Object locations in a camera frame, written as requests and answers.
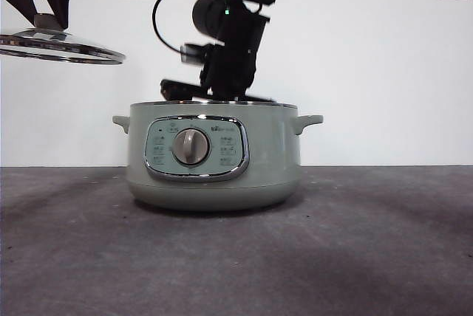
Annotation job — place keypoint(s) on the glass lid with green knob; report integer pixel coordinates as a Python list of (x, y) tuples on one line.
[(55, 48)]

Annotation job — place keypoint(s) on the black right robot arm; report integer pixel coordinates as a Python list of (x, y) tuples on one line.
[(236, 65)]

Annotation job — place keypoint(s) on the pale green electric pot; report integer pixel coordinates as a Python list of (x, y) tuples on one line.
[(269, 153)]

